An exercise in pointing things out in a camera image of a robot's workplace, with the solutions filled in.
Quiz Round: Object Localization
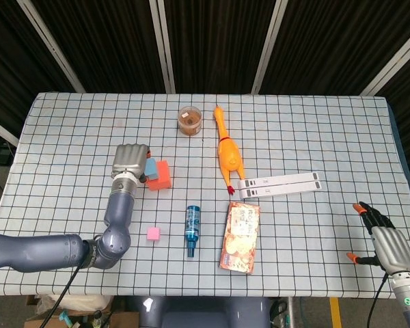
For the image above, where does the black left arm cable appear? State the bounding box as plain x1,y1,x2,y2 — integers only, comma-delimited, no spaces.
40,264,83,328

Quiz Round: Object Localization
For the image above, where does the orange rubber chicken toy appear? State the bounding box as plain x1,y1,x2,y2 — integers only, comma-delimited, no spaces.
214,105,246,195

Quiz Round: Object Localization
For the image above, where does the white power strip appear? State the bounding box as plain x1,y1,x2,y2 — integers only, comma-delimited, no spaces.
238,172,320,191
241,180,323,200

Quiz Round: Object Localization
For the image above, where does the white slanted frame post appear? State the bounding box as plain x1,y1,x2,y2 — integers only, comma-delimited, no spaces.
16,0,86,94

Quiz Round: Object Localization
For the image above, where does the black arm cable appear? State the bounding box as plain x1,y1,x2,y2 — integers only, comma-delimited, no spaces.
368,273,390,328
40,264,83,328

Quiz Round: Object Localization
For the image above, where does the blue-grey robot torso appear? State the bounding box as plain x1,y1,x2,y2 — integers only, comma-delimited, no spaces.
136,295,273,328

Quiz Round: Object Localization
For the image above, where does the small pink foam cube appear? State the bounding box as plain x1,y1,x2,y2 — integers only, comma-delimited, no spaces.
146,226,162,243

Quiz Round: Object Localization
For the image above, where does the medium blue foam cube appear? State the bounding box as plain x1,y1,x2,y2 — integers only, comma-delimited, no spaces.
143,157,159,181

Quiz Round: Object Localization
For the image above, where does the white double frame post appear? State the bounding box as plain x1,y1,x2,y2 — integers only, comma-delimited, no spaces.
148,0,177,94

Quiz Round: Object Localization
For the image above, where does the orange cookie box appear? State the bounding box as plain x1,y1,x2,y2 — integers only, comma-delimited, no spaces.
219,201,261,275

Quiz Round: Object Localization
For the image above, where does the large orange foam cube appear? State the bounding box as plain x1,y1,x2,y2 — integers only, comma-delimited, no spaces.
146,160,173,191

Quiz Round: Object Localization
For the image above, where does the metal table leg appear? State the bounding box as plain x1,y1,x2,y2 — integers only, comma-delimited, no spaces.
286,296,296,328

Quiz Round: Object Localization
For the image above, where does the cardboard box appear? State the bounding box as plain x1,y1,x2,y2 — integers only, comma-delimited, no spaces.
23,295,139,328

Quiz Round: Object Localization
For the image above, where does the white black-grid tablecloth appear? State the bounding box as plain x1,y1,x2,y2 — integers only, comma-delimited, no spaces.
0,91,410,297

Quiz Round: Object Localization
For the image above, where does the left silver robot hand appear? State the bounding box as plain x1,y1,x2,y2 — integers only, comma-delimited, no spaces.
111,143,154,184

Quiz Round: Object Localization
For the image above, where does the blue spray bottle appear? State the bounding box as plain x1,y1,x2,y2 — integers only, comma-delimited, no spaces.
184,205,202,259

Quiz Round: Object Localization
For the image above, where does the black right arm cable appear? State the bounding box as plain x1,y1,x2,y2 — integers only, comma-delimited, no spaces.
368,273,390,328

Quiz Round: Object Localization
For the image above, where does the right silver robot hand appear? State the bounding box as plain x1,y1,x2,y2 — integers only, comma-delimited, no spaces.
346,201,410,276

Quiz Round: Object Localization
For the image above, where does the dark pleated curtain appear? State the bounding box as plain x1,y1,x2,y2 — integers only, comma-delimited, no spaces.
0,0,410,206

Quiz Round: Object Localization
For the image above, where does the clear jar of rubber bands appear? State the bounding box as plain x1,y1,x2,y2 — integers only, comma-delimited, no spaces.
177,105,203,137

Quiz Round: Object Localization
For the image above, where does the white plastic bag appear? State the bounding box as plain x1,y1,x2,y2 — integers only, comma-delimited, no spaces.
37,294,113,314

